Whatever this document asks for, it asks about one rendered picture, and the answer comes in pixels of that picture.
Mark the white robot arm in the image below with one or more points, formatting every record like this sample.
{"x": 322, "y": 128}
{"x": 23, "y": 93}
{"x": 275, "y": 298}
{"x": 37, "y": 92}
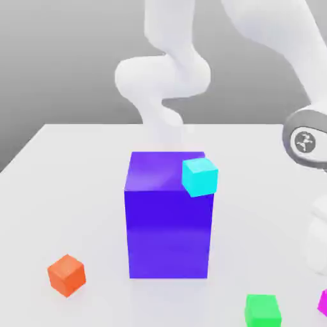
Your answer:
{"x": 163, "y": 76}

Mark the small cyan cube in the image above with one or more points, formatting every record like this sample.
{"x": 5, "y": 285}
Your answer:
{"x": 200, "y": 178}

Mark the small orange cube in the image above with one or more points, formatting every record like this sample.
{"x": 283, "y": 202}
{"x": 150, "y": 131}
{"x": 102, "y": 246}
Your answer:
{"x": 66, "y": 277}

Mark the small green cube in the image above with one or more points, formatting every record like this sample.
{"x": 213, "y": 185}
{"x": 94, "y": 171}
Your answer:
{"x": 262, "y": 311}

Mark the small magenta cube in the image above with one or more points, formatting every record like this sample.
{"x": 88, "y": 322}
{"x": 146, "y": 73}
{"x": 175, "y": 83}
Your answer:
{"x": 323, "y": 304}

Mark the large purple box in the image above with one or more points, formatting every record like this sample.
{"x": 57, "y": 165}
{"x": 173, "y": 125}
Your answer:
{"x": 167, "y": 230}

